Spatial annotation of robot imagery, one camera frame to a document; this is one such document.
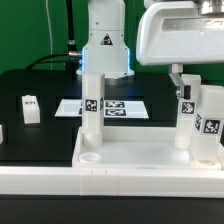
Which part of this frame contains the black cable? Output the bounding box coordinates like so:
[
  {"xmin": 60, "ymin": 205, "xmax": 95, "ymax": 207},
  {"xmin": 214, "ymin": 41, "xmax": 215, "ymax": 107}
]
[{"xmin": 25, "ymin": 52, "xmax": 83, "ymax": 70}]

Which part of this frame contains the white desk tabletop tray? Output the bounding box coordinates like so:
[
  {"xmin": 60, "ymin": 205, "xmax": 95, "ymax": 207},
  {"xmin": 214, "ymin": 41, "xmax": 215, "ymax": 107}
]
[{"xmin": 72, "ymin": 126, "xmax": 222, "ymax": 171}]

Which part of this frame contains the white fixture wall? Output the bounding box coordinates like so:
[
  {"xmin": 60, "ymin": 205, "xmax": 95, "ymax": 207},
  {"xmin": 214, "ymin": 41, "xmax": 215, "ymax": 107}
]
[{"xmin": 0, "ymin": 166, "xmax": 224, "ymax": 198}]

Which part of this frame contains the white cable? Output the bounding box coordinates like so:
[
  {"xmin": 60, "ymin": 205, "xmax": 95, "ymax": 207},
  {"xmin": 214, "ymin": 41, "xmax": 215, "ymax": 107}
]
[{"xmin": 45, "ymin": 0, "xmax": 54, "ymax": 71}]

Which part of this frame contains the fiducial marker sheet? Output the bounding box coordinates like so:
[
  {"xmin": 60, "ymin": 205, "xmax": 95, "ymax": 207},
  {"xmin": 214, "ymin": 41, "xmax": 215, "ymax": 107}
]
[{"xmin": 55, "ymin": 99, "xmax": 149, "ymax": 119}]

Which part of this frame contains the black vertical pole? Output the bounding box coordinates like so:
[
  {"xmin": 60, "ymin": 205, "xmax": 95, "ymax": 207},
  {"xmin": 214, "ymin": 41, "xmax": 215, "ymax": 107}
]
[{"xmin": 66, "ymin": 0, "xmax": 77, "ymax": 72}]

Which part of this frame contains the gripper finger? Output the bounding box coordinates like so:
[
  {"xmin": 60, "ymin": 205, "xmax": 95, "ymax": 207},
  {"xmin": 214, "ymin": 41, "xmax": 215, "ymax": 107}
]
[{"xmin": 168, "ymin": 64, "xmax": 191, "ymax": 100}]

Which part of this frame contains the white block left edge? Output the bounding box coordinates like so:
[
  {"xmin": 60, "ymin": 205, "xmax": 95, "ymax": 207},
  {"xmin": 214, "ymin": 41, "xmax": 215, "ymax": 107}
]
[{"xmin": 0, "ymin": 125, "xmax": 3, "ymax": 145}]

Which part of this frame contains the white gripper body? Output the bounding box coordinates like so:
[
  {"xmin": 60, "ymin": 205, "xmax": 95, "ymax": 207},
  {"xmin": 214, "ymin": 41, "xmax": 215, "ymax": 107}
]
[{"xmin": 136, "ymin": 0, "xmax": 224, "ymax": 65}]

